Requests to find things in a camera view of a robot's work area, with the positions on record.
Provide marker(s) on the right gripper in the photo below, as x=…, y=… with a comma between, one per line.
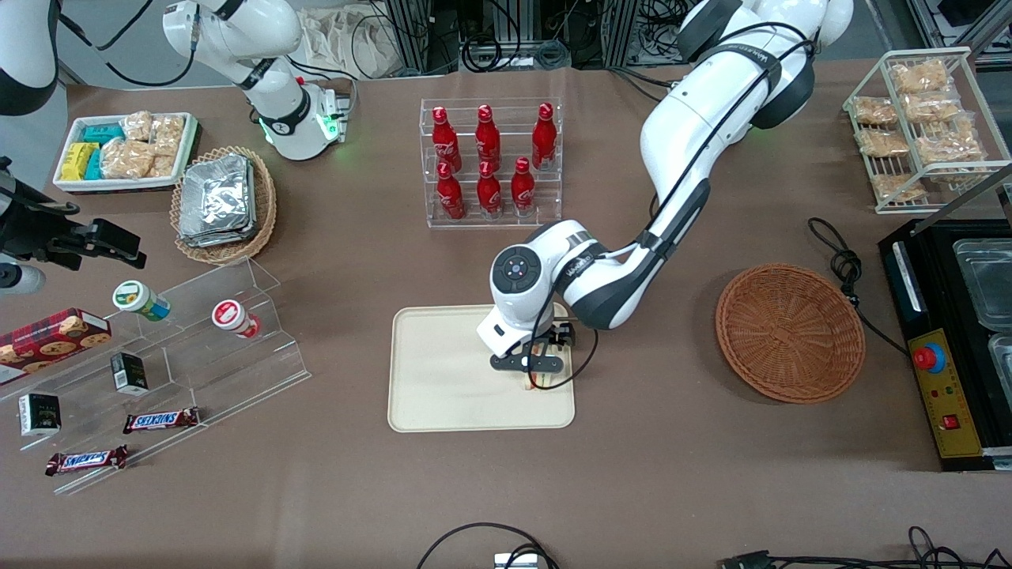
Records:
x=39, y=230

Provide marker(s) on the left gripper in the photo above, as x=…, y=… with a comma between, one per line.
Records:
x=563, y=335

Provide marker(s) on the triangle sandwich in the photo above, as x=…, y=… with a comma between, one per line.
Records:
x=529, y=383

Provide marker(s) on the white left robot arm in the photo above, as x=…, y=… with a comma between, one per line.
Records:
x=696, y=118

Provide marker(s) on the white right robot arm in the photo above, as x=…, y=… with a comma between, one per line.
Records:
x=253, y=32

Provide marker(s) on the cream plastic tray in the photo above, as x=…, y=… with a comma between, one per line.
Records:
x=443, y=371

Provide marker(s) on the oval tan wicker basket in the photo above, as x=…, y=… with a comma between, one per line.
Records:
x=265, y=205

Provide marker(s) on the round brown wicker basket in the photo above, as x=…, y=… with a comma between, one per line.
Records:
x=791, y=332

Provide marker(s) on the white plastic snack bin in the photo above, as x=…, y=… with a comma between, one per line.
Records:
x=118, y=185

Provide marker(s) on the teal snack packet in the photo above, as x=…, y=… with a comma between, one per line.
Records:
x=93, y=164
x=103, y=133

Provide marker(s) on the yellow snack packet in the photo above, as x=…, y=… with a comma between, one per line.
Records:
x=75, y=160

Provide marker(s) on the clear bag of snacks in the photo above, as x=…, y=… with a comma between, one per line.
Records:
x=919, y=77
x=122, y=160
x=883, y=144
x=949, y=148
x=138, y=125
x=875, y=111
x=168, y=130
x=164, y=164
x=897, y=186
x=933, y=107

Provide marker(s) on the white cup green lid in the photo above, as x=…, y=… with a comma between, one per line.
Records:
x=141, y=300

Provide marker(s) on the red tartan cookie box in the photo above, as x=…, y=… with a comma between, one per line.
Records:
x=51, y=340

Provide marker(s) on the clear acrylic bottle rack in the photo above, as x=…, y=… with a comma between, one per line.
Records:
x=506, y=221

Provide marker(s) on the red cola bottle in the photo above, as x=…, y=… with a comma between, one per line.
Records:
x=522, y=190
x=445, y=142
x=489, y=194
x=543, y=138
x=451, y=196
x=488, y=141

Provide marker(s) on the white cup red lid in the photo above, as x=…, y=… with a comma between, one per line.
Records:
x=235, y=318

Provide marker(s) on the small black white box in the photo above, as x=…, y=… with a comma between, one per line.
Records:
x=39, y=415

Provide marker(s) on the brown Snickers bar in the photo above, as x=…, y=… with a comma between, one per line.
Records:
x=160, y=420
x=87, y=460

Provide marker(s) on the clear acrylic stepped display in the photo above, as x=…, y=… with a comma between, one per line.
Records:
x=237, y=371

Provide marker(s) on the small white device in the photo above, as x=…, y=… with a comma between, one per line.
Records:
x=515, y=562

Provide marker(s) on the white cloth bag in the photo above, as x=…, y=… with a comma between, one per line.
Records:
x=340, y=39

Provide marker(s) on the red emergency stop button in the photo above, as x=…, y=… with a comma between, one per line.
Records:
x=929, y=357

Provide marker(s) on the black sealing machine yellow panel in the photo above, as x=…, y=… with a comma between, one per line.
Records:
x=957, y=411

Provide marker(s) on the clear plastic container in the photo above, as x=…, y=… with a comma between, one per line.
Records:
x=984, y=280
x=1002, y=359

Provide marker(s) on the grey metal machine lever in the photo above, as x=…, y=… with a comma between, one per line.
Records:
x=968, y=190

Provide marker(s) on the aluminium frame post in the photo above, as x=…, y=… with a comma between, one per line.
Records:
x=961, y=24
x=624, y=28
x=411, y=32

